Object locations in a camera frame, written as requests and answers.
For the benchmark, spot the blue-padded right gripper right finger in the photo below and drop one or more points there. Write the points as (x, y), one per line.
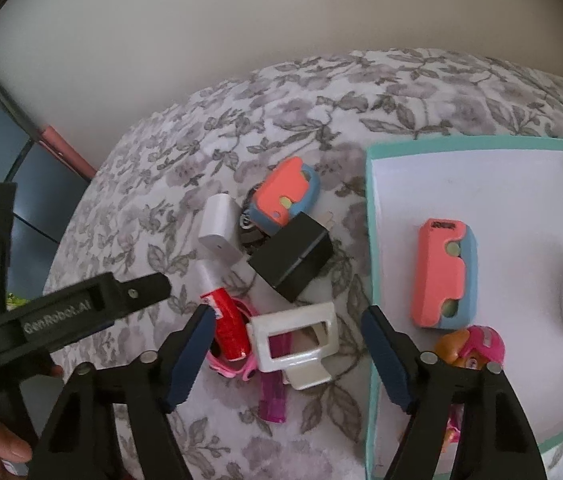
(496, 440)

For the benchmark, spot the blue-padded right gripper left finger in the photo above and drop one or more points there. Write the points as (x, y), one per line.
(80, 440)

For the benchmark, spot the pink pup figurine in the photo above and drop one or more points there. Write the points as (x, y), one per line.
(472, 347)

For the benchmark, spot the pink plastic glasses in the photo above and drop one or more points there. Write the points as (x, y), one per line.
(243, 369)

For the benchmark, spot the coral blue toy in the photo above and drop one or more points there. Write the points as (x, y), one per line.
(446, 278)
(292, 187)

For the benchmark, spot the magenta plastic piece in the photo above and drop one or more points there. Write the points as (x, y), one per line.
(272, 404)

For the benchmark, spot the white rectangular frame clip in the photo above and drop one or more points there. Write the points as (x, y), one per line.
(296, 342)

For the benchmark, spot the red white tube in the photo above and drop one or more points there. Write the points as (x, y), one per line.
(231, 333)

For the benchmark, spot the white small charger cube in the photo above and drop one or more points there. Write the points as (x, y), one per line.
(218, 231)

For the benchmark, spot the black toy car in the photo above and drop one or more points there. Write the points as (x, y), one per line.
(250, 236)

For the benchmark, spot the black power adapter block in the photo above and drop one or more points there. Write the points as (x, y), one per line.
(294, 256)

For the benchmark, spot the floral grey white blanket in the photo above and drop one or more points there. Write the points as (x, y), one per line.
(141, 214)

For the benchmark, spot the pink bed frame edge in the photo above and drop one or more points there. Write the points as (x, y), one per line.
(58, 146)

